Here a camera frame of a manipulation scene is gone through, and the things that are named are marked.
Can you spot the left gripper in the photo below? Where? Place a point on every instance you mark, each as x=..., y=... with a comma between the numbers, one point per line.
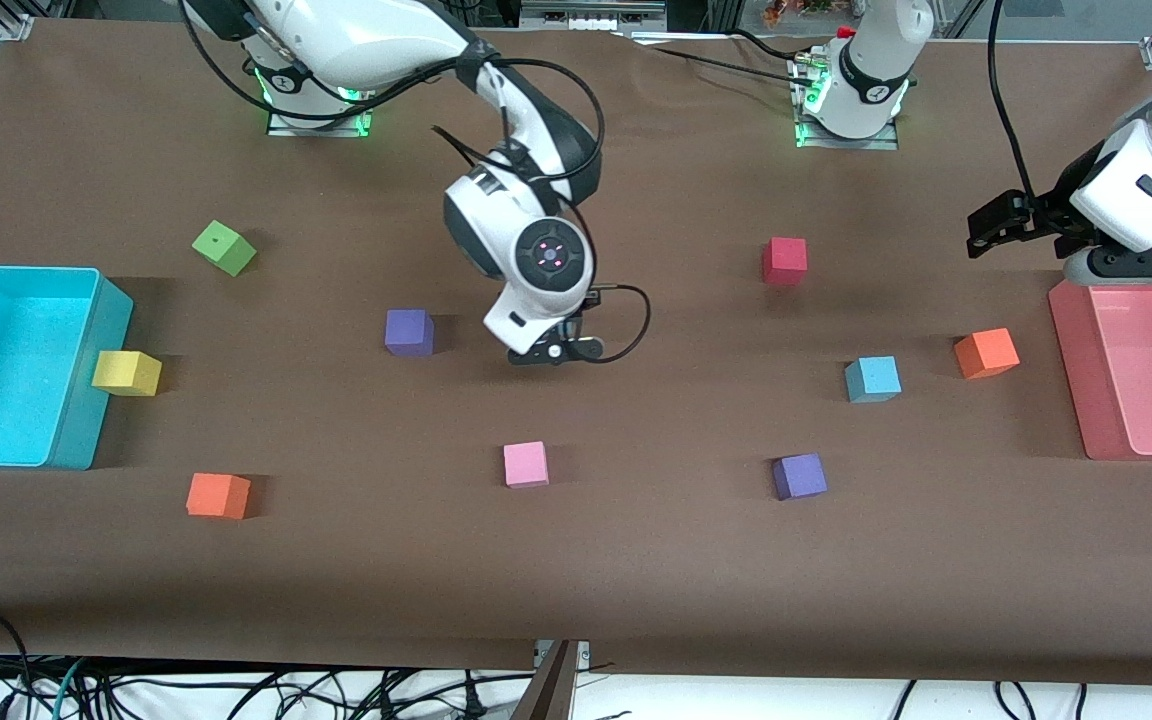
x=1058, y=212

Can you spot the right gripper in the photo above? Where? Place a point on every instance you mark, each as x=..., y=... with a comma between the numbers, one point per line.
x=591, y=299

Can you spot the light blue foam block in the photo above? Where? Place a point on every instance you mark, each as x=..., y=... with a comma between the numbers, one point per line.
x=873, y=377

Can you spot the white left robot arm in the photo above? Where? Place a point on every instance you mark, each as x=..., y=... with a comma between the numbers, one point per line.
x=876, y=70

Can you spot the pink plastic bin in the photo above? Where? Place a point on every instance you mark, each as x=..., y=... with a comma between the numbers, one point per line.
x=1146, y=370

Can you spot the pink foam block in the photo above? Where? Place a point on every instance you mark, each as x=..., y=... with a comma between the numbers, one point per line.
x=525, y=463

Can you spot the purple foam block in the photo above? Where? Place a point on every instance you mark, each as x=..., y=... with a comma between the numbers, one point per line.
x=799, y=475
x=408, y=330

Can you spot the orange foam block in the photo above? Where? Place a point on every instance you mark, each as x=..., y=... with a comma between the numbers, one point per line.
x=216, y=494
x=986, y=352

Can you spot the brown table cover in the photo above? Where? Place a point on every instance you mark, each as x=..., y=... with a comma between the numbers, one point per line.
x=636, y=580

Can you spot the red foam block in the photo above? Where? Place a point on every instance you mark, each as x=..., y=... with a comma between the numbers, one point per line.
x=784, y=258

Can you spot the grey metal bar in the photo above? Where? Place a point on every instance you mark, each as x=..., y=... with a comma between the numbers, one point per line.
x=551, y=690

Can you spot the grey device box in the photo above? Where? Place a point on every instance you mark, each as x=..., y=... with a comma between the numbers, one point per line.
x=586, y=15

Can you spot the green foam block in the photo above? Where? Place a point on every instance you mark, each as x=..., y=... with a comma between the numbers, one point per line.
x=224, y=248

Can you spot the yellow foam block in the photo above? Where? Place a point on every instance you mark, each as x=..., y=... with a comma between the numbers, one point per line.
x=126, y=370

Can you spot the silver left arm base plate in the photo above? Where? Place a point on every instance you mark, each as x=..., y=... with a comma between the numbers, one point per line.
x=851, y=143

